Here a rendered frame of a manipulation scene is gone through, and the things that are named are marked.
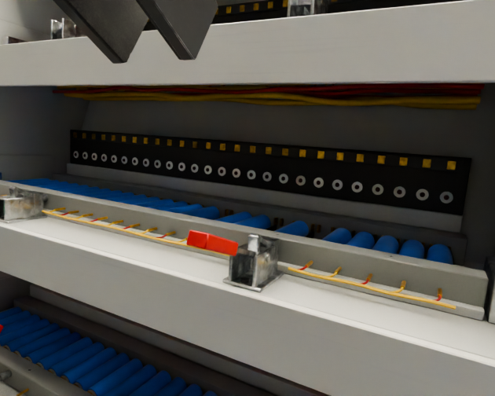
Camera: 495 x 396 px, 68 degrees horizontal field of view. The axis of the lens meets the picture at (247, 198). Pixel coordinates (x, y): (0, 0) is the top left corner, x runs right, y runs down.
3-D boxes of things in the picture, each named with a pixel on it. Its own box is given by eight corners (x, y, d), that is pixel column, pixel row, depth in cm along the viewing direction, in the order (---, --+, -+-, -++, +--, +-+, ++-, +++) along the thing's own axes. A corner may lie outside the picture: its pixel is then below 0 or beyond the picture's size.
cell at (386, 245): (397, 257, 32) (388, 279, 27) (375, 253, 33) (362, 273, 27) (400, 236, 32) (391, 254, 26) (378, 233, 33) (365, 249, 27)
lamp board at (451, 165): (462, 215, 34) (471, 158, 33) (67, 163, 58) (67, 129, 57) (462, 214, 34) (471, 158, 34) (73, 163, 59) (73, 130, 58)
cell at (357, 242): (373, 252, 33) (359, 273, 27) (353, 248, 34) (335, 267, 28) (375, 232, 33) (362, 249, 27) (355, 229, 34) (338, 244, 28)
